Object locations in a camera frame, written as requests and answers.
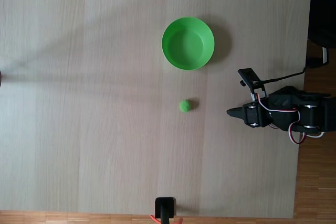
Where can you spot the dark object at table edge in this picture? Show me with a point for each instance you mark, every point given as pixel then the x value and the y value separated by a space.
pixel 0 78

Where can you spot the green pompom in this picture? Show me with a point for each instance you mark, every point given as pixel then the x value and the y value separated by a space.
pixel 185 106

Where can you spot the green plastic bowl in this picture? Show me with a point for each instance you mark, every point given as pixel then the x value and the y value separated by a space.
pixel 187 44

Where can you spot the black table clamp with pole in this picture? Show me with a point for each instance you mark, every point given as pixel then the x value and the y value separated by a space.
pixel 165 207

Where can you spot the black gripper camera with mount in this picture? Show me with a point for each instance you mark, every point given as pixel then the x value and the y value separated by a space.
pixel 249 75

